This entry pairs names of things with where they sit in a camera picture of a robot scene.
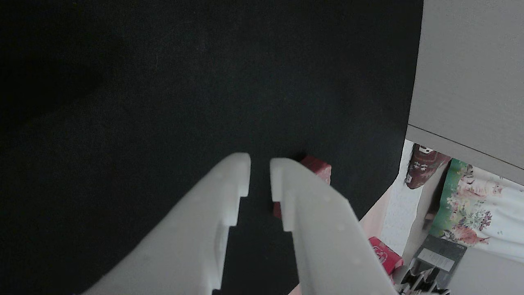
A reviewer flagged black desk mat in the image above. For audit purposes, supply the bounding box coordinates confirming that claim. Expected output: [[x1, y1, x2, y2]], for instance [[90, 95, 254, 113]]
[[0, 0, 424, 295]]

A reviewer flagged textured block toy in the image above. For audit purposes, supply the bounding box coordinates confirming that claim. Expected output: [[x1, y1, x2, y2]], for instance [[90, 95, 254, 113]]
[[273, 155, 332, 220]]

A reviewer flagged dark red patterned fabric item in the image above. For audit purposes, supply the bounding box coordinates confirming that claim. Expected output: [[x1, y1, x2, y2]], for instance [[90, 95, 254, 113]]
[[404, 143, 452, 190]]

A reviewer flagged printed paper bowl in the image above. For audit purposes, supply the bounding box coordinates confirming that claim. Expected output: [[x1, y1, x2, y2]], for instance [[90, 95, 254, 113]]
[[368, 236, 404, 283]]

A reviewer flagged dark grey box with label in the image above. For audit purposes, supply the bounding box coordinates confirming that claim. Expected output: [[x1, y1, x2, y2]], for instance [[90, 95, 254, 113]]
[[409, 234, 467, 287]]

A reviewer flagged floral patterned cloth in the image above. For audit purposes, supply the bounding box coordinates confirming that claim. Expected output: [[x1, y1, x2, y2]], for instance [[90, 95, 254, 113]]
[[430, 159, 524, 263]]

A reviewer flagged grey cabinet panel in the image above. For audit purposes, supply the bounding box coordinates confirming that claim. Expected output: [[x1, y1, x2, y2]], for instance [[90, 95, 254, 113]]
[[405, 0, 524, 187]]

